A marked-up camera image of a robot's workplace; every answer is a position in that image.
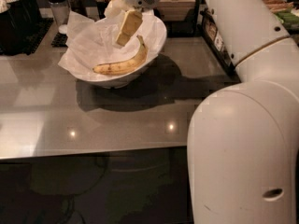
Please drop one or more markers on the white bowl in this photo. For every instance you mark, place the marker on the white bowl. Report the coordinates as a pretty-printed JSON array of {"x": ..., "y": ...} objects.
[{"x": 149, "y": 44}]

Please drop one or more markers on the black wire condiment rack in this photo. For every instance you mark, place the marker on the black wire condiment rack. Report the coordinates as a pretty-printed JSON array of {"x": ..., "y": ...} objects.
[{"x": 216, "y": 41}]

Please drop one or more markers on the yellow banana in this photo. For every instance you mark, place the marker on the yellow banana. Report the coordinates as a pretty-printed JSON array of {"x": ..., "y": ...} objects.
[{"x": 124, "y": 67}]

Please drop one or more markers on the black napkin holder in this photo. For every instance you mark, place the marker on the black napkin holder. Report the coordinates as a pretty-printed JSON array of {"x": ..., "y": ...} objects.
[{"x": 179, "y": 16}]

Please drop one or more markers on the black round container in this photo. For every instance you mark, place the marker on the black round container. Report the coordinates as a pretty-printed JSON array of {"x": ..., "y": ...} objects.
[{"x": 18, "y": 22}]

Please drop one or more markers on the glass sugar shaker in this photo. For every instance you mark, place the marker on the glass sugar shaker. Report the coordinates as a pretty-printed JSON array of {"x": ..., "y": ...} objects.
[{"x": 60, "y": 11}]

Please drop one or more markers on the small black rubber mat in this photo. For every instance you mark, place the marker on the small black rubber mat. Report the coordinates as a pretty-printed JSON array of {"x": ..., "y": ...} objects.
[{"x": 59, "y": 40}]

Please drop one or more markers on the white paper liner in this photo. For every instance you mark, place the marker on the white paper liner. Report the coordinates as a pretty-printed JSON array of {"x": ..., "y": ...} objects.
[{"x": 90, "y": 44}]

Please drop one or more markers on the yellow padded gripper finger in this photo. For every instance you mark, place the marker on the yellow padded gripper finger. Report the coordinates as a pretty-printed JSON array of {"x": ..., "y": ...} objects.
[
  {"x": 130, "y": 24},
  {"x": 114, "y": 8}
]

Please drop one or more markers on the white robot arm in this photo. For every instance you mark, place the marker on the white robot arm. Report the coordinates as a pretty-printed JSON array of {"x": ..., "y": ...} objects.
[{"x": 243, "y": 140}]

